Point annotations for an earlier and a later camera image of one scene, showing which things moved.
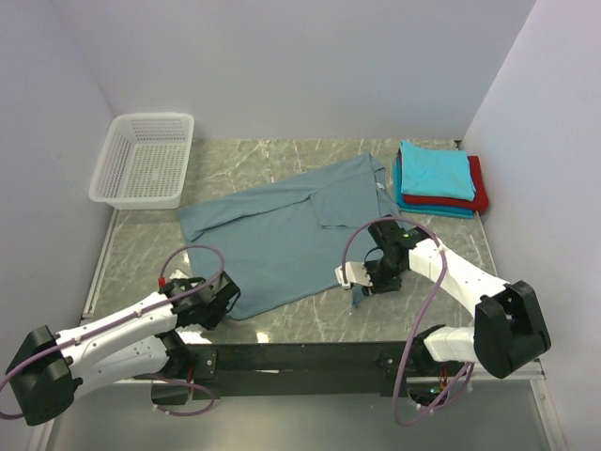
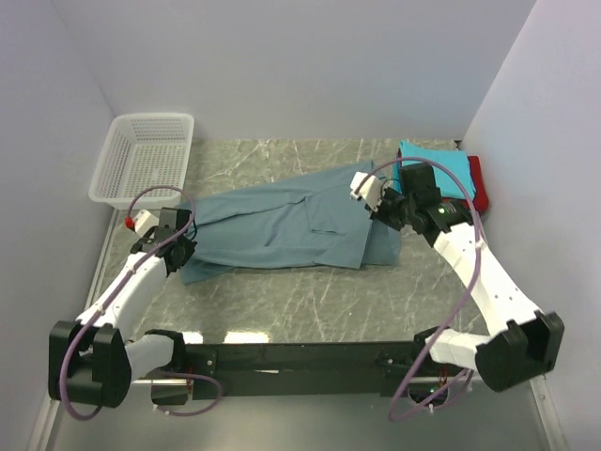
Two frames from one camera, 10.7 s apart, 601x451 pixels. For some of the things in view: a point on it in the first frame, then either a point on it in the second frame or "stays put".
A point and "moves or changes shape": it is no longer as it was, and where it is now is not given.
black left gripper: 224,298 → 153,235
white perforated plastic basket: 144,163 stays put
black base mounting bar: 304,369 stays put
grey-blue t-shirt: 283,240 moves or changes shape
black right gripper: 382,284 → 385,209
